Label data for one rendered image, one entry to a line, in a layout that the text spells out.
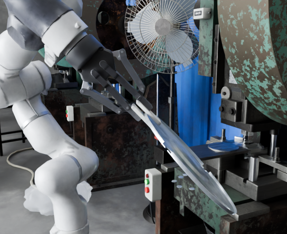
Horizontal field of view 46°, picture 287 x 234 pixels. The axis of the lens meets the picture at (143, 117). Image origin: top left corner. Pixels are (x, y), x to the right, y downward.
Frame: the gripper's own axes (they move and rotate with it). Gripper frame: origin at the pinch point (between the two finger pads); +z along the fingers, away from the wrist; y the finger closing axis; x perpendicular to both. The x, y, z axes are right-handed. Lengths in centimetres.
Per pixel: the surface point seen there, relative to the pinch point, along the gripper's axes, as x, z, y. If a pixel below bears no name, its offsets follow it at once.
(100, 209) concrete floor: 158, 55, -95
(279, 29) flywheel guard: 7.9, 8.6, 34.5
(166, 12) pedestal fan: 132, -12, 33
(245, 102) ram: 56, 33, 23
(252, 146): 61, 51, 14
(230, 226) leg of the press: 29, 51, -10
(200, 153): 53, 35, -3
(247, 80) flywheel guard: 20.6, 16.0, 23.7
